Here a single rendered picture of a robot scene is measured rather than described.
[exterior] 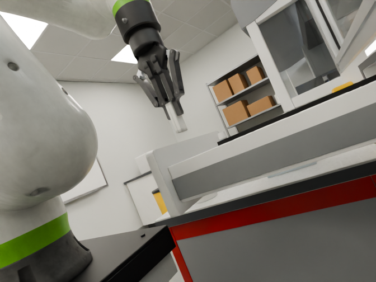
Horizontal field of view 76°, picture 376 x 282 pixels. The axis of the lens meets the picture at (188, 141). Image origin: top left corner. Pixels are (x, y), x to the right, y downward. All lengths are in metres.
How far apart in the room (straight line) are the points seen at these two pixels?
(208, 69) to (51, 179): 4.99
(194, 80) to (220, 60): 0.69
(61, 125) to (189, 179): 0.19
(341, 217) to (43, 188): 0.53
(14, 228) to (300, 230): 0.53
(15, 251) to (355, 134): 0.45
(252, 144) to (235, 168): 0.04
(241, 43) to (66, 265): 4.78
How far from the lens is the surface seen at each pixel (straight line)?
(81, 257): 0.45
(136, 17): 0.59
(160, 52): 0.57
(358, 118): 0.32
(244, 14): 1.35
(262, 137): 0.33
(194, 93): 5.34
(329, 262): 0.65
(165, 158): 0.39
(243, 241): 0.67
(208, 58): 5.23
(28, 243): 0.43
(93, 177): 4.02
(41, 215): 0.43
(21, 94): 0.29
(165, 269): 0.45
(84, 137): 0.29
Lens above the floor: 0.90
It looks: 3 degrees up
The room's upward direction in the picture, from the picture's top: 23 degrees counter-clockwise
